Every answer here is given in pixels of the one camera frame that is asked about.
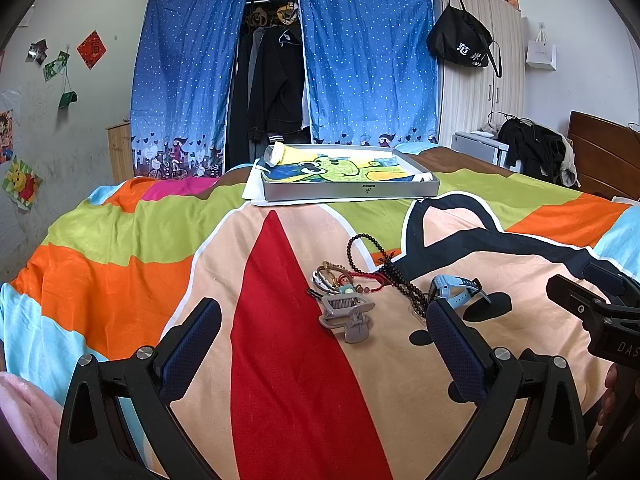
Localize black bead necklace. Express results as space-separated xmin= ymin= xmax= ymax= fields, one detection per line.
xmin=346 ymin=232 xmax=433 ymax=319

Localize grey claw hair clip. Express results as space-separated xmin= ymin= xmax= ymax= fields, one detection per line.
xmin=319 ymin=292 xmax=375 ymax=344

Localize striped bangle bundle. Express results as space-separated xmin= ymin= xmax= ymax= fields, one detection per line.
xmin=311 ymin=261 xmax=349 ymax=294

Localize black hair clip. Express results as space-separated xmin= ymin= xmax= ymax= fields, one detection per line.
xmin=306 ymin=288 xmax=324 ymax=301

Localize person's right hand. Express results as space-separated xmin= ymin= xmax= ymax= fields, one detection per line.
xmin=597 ymin=363 xmax=618 ymax=427

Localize pink fluffy blanket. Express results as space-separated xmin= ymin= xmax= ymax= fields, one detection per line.
xmin=1 ymin=372 xmax=63 ymax=479

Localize brown wooden headboard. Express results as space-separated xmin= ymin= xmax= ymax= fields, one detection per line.
xmin=568 ymin=110 xmax=640 ymax=200

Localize black clothes pile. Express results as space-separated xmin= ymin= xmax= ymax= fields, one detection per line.
xmin=498 ymin=118 xmax=580 ymax=188

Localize colourful cartoon bed sheet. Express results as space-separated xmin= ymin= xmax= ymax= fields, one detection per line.
xmin=1 ymin=150 xmax=639 ymax=479

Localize white small cabinet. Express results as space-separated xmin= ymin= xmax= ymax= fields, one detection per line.
xmin=451 ymin=132 xmax=509 ymax=168

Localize small wooden side cabinet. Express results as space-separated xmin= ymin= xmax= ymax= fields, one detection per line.
xmin=106 ymin=122 xmax=134 ymax=183

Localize winnie the pooh poster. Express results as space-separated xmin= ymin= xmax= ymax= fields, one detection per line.
xmin=1 ymin=156 xmax=43 ymax=210

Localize beige wooden wardrobe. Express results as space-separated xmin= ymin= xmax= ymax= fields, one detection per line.
xmin=434 ymin=0 xmax=525 ymax=148

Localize cartoon frog towel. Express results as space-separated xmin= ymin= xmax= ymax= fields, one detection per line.
xmin=260 ymin=143 xmax=428 ymax=183

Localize white paper gift bag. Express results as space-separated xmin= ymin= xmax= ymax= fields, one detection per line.
xmin=525 ymin=26 xmax=558 ymax=70

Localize grey shallow tray box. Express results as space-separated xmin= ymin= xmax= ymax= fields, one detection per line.
xmin=255 ymin=143 xmax=439 ymax=203

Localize anime character poster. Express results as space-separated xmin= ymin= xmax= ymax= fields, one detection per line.
xmin=0 ymin=110 xmax=13 ymax=164

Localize dark hanging clothes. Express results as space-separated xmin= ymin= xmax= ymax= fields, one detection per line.
xmin=224 ymin=0 xmax=310 ymax=169

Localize black tote bag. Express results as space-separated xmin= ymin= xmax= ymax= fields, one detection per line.
xmin=426 ymin=0 xmax=502 ymax=78

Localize red diamond paper decoration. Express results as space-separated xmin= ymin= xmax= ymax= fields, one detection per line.
xmin=76 ymin=30 xmax=106 ymax=70

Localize blue dotted wardrobe curtain left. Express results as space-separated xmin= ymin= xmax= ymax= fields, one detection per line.
xmin=130 ymin=0 xmax=246 ymax=180

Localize blue dotted wardrobe curtain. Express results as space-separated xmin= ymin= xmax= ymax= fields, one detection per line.
xmin=130 ymin=0 xmax=246 ymax=180
xmin=298 ymin=0 xmax=438 ymax=148

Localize blue dotted wardrobe curtain right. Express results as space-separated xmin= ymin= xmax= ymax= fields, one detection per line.
xmin=298 ymin=0 xmax=438 ymax=148

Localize green hanging wall ornament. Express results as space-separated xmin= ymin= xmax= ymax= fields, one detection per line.
xmin=58 ymin=65 xmax=78 ymax=110

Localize green wall sticker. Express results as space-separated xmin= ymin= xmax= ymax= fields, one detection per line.
xmin=43 ymin=51 xmax=70 ymax=81

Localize silver wall sticker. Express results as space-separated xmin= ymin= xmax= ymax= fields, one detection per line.
xmin=26 ymin=39 xmax=48 ymax=65

